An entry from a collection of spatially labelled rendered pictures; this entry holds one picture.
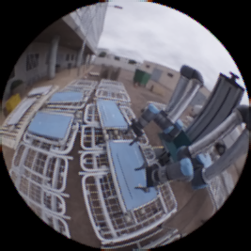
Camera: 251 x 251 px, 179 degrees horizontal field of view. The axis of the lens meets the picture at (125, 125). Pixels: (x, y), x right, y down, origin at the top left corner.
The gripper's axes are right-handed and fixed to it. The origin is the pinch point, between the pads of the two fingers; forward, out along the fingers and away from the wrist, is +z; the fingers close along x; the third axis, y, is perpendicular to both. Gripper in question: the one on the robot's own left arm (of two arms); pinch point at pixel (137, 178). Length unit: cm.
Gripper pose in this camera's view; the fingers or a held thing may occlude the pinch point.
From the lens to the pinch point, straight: 57.5
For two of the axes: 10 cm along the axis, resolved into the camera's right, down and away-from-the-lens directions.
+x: -0.3, 7.5, -6.6
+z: -6.5, 4.9, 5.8
